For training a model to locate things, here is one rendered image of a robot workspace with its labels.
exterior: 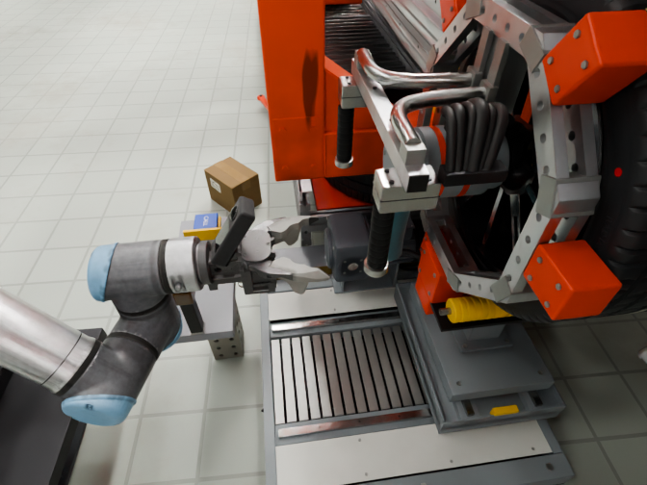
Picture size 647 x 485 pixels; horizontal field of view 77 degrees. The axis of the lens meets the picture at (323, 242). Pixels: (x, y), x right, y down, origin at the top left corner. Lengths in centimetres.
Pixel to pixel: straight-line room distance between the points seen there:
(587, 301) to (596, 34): 33
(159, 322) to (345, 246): 68
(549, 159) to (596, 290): 18
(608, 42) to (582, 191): 18
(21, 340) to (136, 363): 16
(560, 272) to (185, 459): 115
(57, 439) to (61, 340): 56
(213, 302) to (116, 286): 45
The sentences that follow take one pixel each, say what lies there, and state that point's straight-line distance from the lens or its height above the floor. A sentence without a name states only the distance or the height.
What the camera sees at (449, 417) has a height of 15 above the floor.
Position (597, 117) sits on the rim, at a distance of 71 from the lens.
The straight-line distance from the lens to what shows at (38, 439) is 126.
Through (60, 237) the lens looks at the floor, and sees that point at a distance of 223.
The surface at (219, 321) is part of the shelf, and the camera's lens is 106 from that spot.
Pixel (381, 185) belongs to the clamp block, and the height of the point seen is 95.
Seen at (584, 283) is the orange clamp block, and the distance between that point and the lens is 64.
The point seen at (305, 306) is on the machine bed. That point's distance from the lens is 152.
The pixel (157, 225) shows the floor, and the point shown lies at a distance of 209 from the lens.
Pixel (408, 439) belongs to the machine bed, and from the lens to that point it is 132.
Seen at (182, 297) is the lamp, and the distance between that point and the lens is 94.
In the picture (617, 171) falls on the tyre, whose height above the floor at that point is 99.
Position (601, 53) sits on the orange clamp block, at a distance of 59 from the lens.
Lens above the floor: 130
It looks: 45 degrees down
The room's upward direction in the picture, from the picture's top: straight up
